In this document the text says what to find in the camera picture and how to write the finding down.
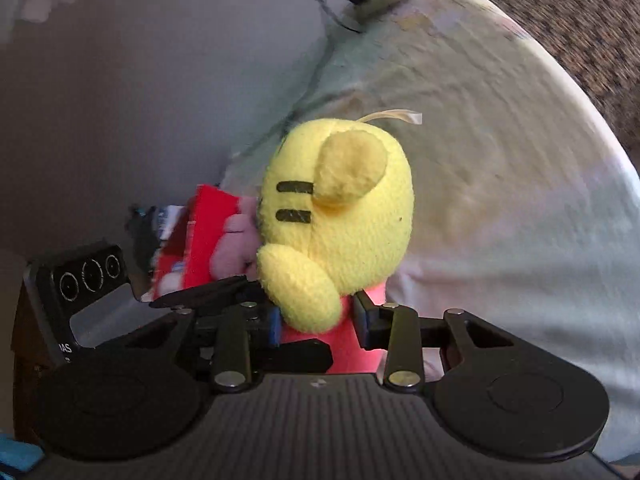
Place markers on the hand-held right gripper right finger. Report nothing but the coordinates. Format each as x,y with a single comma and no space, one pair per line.
369,326

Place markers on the blue checkered cloth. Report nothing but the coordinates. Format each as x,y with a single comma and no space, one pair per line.
17,452

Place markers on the pink teddy bear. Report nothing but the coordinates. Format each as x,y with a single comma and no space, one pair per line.
235,245

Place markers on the brown patterned mat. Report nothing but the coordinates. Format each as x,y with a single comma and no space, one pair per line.
575,20

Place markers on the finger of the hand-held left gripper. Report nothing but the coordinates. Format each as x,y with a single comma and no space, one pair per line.
307,357
210,290

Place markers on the red cardboard box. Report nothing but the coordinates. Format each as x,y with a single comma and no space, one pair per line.
200,240

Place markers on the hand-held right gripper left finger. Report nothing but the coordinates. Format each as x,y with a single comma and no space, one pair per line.
274,327

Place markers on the yellow tiger plush toy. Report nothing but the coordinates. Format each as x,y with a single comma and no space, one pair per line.
350,220

